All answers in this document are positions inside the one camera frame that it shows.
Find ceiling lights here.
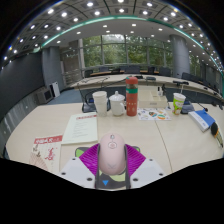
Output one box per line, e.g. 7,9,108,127
3,0,224,68

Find dark office chairs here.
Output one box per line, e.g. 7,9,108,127
83,64,221,94

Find green-printed paper cup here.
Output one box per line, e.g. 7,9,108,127
172,92,187,116

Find white lidded mug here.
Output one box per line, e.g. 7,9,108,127
108,90,126,117

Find white leaning board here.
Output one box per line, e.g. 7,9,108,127
49,81,61,99

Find pink computer mouse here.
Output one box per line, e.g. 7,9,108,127
98,132,127,176

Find red and white brochure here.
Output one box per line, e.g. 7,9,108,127
28,134,64,174

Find blue and white book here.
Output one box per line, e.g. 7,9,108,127
188,109,217,133

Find red drink bottle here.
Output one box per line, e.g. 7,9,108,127
125,75,139,117

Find beige cardboard box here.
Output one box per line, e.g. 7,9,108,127
138,85,169,109

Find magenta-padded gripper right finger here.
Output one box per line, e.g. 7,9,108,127
124,143,167,190

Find stack of white paper cups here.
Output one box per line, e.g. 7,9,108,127
92,90,109,118

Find curved conference table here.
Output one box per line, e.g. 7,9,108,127
71,73,224,103

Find colourful sticker sheet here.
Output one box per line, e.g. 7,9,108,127
137,107,172,122

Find grey box monitor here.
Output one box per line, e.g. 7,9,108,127
35,86,54,105

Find black desk microphone console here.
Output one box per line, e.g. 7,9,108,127
77,77,112,114
179,99,209,115

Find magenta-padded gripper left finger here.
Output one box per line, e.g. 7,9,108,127
59,143,101,190

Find white paper document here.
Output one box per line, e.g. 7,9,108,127
61,112,99,146

